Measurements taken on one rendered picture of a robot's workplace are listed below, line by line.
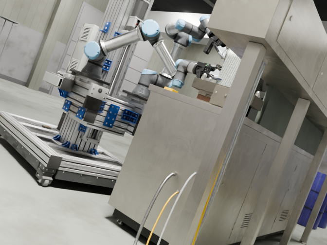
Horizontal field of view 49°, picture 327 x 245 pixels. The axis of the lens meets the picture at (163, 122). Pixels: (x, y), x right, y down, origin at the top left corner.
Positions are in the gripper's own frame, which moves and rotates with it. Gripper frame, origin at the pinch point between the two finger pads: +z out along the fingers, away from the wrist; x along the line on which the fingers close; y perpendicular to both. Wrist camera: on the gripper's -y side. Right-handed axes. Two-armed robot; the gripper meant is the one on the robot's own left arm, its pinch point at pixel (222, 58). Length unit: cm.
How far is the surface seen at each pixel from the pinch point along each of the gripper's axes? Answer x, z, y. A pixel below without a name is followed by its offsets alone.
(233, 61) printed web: -4.7, 9.1, 5.6
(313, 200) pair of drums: 324, 80, -45
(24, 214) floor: -82, 56, -114
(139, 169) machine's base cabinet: -30, 48, -70
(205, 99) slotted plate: -23.3, 29.5, -16.1
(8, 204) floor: -85, 47, -122
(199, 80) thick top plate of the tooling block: -24.4, 17.7, -13.9
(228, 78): -4.8, 17.6, -2.1
